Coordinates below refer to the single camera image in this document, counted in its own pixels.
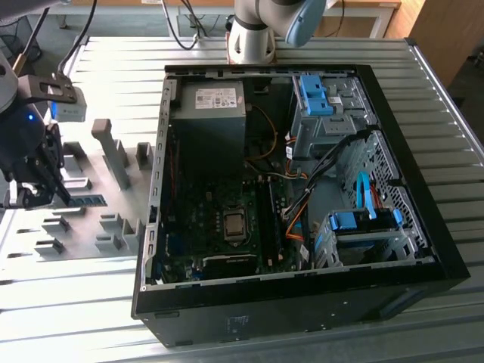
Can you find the hard disk in blue carrier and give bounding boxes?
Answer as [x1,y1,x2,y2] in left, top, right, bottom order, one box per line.
[327,209,403,234]

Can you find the black empty RAM slot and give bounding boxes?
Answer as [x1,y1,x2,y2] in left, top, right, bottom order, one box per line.
[255,176,270,268]

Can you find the grey power supply unit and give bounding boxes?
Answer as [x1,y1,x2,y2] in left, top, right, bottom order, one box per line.
[169,79,249,181]

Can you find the metal disk bay cage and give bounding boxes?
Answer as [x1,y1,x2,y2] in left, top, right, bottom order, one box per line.
[312,209,419,268]

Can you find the brown wooden cabinet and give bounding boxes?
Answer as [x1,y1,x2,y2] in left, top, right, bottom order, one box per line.
[410,0,484,90]

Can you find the black cable bundle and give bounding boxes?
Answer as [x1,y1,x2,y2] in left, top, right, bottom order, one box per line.
[304,130,371,194]

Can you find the metal CPU socket cover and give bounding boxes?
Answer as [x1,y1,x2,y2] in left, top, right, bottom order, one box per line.
[221,203,251,244]

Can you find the green motherboard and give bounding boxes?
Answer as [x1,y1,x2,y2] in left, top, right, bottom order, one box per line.
[162,175,302,284]

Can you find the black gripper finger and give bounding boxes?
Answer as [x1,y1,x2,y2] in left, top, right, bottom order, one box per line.
[2,180,53,209]
[36,123,73,208]

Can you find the silver CPU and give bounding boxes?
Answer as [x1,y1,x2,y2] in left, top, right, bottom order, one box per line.
[225,214,247,234]

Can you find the blue flat data wire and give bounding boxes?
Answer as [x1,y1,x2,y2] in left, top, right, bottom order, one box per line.
[356,171,377,219]

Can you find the black graphics card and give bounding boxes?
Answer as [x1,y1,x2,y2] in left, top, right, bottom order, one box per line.
[199,252,259,280]

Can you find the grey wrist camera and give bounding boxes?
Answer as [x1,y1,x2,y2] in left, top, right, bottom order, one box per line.
[48,87,87,123]

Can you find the blue drive bay latch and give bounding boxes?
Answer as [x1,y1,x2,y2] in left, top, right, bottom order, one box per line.
[298,74,336,116]

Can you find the metal drive cage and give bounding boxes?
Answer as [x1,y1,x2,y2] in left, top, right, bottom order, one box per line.
[290,73,379,160]

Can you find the blue RAM stick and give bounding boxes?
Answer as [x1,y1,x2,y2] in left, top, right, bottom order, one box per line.
[69,194,106,208]

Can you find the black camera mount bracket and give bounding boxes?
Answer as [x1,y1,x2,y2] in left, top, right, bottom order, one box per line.
[17,73,79,105]

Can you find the grey parts rack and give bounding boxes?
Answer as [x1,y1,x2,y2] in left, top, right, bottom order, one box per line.
[33,117,156,262]

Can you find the installed RAM stick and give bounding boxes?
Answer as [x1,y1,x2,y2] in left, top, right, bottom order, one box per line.
[267,176,285,262]

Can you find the wooden desk white frame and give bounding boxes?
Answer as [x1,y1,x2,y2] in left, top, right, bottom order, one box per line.
[324,0,402,39]

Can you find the black open PC case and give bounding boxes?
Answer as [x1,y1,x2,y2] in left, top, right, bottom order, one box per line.
[130,63,471,348]

